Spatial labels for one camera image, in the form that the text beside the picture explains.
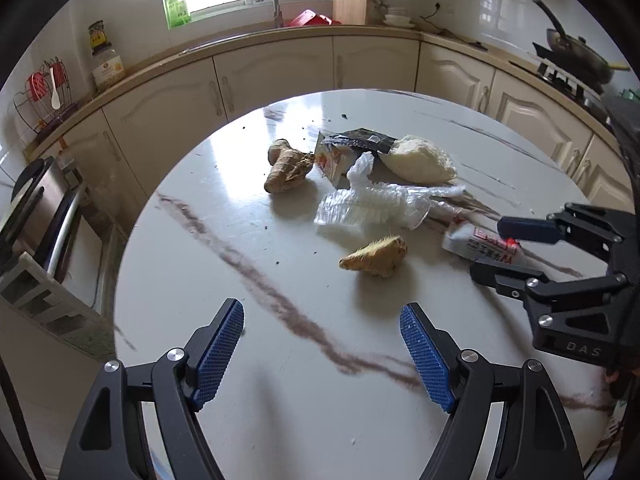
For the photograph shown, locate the black steel rice cooker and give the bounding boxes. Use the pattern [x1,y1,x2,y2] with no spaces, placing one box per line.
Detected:
[0,156,86,281]

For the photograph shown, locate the cream base cabinets with countertop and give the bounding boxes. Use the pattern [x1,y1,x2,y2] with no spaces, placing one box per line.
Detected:
[25,25,636,241]

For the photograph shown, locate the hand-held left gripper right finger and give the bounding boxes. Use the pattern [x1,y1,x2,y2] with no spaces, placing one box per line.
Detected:
[399,302,586,480]

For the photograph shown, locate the red white snack packet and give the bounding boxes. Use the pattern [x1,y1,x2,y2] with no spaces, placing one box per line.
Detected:
[314,131,366,181]

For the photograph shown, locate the red plastic basket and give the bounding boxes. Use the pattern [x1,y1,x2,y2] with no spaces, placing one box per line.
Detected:
[288,9,343,28]

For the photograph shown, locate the white storage rack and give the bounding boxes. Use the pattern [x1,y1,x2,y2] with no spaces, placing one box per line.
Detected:
[0,250,118,361]

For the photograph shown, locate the round marble table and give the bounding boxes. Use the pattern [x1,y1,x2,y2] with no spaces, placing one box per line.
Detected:
[112,88,618,480]

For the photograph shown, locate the small ginger piece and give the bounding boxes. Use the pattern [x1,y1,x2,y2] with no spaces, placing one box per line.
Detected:
[339,235,408,279]

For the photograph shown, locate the wire rack with red utensils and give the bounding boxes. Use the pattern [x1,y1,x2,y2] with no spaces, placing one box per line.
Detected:
[13,58,79,135]

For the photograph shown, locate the clear plastic wrapper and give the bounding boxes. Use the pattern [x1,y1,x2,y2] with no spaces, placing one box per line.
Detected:
[313,152,466,231]

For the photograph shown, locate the wooden cutting board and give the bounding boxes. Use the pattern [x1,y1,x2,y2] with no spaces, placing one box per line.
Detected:
[332,0,371,26]

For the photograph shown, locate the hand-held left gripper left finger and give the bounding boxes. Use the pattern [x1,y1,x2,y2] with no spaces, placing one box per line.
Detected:
[59,298,246,480]

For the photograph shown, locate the plastic bag with white bun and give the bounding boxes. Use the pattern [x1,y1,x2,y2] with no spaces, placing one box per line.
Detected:
[377,134,458,184]

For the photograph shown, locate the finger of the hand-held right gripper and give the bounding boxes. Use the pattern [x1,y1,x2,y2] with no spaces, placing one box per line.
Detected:
[496,202,629,261]
[469,257,630,366]

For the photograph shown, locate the green bottle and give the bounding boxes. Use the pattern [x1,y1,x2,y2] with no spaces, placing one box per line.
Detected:
[166,0,192,30]

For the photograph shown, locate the yellow label bottle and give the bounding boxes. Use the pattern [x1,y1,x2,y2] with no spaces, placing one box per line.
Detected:
[88,20,108,52]

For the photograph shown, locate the white wrapper red print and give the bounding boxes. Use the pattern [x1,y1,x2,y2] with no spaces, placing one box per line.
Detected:
[441,222,531,266]

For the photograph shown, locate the stack of white bowls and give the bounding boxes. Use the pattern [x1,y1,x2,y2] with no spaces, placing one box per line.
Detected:
[384,6,416,28]

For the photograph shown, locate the large ginger root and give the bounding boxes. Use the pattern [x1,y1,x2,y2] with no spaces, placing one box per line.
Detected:
[263,138,316,194]

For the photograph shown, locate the black gas stove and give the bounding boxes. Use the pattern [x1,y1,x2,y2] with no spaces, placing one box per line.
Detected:
[510,57,608,116]

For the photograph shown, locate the black frying pan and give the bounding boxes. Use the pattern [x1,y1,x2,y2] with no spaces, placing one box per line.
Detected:
[531,0,632,86]

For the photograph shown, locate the clear jar white label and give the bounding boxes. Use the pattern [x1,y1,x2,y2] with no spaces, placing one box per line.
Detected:
[91,44,126,92]

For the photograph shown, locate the black packet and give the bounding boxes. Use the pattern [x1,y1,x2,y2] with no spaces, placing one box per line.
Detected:
[320,128,398,155]

